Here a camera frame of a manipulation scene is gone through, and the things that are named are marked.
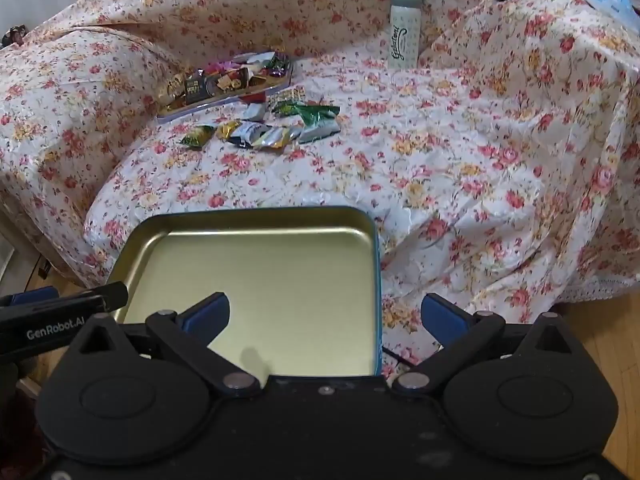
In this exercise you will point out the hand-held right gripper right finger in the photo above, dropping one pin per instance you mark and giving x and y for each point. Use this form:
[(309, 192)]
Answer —
[(442, 317)]

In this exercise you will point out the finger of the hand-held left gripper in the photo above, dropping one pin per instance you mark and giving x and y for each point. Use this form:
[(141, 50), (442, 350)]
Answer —
[(112, 296)]

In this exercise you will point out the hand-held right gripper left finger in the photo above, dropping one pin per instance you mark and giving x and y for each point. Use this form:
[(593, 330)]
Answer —
[(207, 317)]

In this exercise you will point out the gold tin tray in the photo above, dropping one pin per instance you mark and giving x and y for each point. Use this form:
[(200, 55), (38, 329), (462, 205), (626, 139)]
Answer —
[(275, 270)]

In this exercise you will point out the green yellow snack packet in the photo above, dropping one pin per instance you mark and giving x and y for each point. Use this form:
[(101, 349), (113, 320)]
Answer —
[(199, 136)]

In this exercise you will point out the pile of snack packets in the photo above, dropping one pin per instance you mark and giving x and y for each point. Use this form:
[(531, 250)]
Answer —
[(272, 139)]

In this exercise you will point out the gold heart-patterned snack packet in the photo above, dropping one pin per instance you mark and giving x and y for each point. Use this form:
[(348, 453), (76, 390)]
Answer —
[(289, 96)]

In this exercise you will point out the floral sofa cover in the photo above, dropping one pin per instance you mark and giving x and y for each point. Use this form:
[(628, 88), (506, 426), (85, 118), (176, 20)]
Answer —
[(450, 160)]

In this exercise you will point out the purple gold-rimmed tray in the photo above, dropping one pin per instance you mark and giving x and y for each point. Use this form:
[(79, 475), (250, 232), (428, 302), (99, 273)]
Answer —
[(172, 116)]

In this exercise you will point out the black cracker packet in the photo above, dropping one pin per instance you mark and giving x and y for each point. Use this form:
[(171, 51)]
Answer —
[(197, 87)]

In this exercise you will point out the heap of assorted candies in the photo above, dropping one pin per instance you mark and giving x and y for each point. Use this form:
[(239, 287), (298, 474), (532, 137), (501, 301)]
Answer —
[(235, 77)]

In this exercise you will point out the dark small object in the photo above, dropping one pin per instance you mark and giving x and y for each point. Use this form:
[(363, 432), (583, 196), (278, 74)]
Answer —
[(14, 35)]

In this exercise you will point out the white green patterned bottle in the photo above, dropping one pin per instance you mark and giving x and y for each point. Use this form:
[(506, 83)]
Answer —
[(404, 35)]

